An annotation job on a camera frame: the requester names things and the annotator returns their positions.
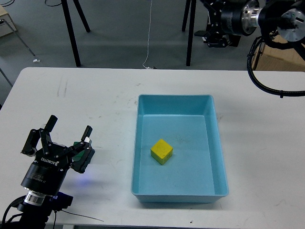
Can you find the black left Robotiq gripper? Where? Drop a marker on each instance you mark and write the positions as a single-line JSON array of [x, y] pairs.
[[48, 170]]

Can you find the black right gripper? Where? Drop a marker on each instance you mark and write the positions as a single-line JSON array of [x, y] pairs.
[[225, 18]]

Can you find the green wooden cube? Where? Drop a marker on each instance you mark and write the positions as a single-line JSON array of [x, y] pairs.
[[79, 155]]

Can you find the yellow wooden cube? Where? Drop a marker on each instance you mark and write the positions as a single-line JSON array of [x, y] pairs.
[[161, 151]]

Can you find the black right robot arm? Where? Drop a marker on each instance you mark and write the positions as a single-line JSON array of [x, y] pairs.
[[281, 22]]

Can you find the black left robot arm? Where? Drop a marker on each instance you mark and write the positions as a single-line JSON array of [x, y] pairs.
[[33, 210]]

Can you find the black table leg pair right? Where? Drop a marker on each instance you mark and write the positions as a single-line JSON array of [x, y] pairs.
[[189, 18]]

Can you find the light blue plastic bin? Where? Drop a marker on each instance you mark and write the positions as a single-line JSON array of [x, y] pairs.
[[195, 173]]

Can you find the wooden drawer cabinet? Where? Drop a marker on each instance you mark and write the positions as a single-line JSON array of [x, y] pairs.
[[7, 27]]

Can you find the cardboard box with handles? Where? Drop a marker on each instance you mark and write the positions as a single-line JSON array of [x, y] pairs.
[[270, 59]]

